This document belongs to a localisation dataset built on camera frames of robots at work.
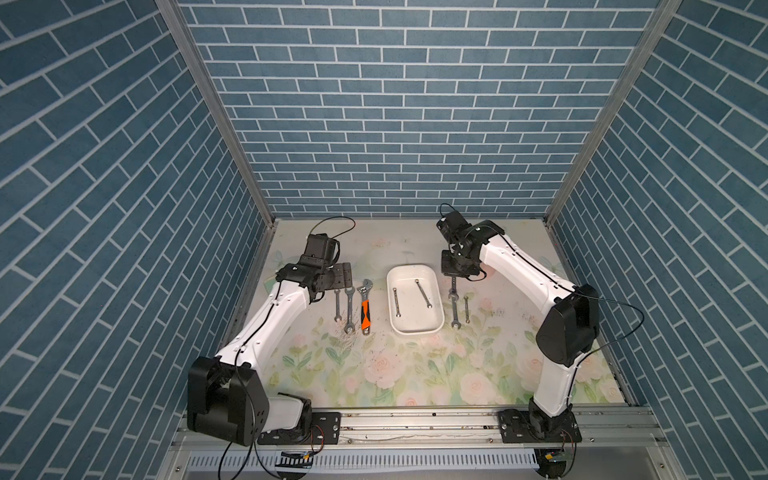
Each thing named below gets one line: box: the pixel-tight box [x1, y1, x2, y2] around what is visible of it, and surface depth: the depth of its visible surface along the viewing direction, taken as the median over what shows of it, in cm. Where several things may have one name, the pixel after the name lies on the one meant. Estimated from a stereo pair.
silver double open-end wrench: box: [448, 276, 461, 329], surface depth 94 cm
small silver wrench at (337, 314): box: [334, 289, 342, 323], surface depth 98 cm
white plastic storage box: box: [386, 263, 445, 335], surface depth 98 cm
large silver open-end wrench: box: [344, 286, 355, 334], surface depth 96 cm
